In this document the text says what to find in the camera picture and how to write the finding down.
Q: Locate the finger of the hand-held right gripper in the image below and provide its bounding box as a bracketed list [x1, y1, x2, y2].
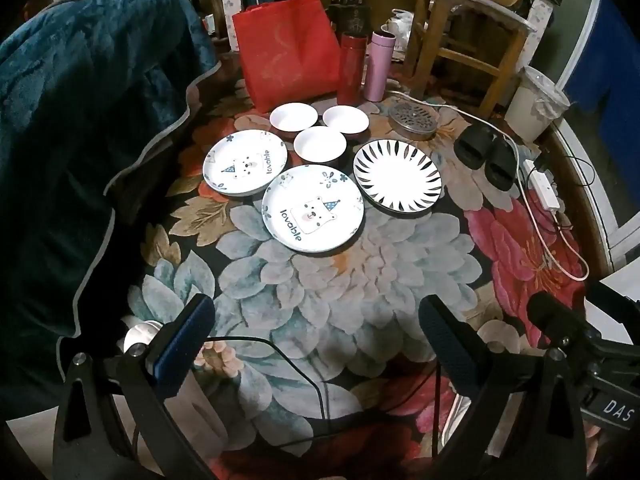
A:
[585, 280, 640, 328]
[528, 291, 603, 348]

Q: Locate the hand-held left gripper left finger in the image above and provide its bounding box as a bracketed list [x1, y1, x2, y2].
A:
[52, 292, 221, 480]

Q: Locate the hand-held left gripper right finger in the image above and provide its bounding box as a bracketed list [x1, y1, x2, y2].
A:
[417, 294, 591, 480]

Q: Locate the black striped white plate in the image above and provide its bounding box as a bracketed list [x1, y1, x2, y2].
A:
[352, 138, 443, 212]

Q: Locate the white bear print plate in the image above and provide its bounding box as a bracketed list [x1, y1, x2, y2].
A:
[261, 164, 366, 253]
[202, 129, 289, 198]

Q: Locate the white bowl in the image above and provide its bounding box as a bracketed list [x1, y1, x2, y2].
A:
[269, 102, 319, 142]
[293, 126, 348, 167]
[322, 105, 371, 143]

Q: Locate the round floral rug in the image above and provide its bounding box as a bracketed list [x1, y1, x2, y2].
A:
[105, 50, 621, 480]

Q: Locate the white trash bin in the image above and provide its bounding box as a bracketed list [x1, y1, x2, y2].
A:
[504, 66, 571, 143]

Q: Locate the perforated metal lid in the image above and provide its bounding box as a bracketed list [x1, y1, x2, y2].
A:
[387, 102, 437, 142]

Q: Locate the wooden stool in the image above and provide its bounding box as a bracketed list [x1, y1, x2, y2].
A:
[402, 0, 548, 120]

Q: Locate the dark blue fleece blanket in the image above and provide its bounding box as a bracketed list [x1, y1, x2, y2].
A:
[0, 0, 223, 411]

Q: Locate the pink thermos bottle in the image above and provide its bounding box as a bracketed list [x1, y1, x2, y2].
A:
[362, 30, 397, 102]

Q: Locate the red thermos bottle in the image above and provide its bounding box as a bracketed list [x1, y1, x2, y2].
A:
[336, 31, 371, 107]

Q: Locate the red bag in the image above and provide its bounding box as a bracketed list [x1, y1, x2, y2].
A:
[231, 0, 343, 115]

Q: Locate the white plastic bag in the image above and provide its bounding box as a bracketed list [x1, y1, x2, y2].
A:
[381, 8, 416, 56]

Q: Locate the black container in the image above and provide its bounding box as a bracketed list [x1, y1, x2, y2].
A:
[330, 0, 371, 36]

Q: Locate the white power strip with cable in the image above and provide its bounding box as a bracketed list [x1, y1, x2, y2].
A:
[385, 90, 591, 282]

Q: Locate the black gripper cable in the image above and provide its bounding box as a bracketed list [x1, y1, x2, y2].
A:
[205, 335, 451, 443]

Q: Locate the thin black cable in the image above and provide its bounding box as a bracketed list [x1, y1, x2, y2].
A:
[530, 152, 597, 241]

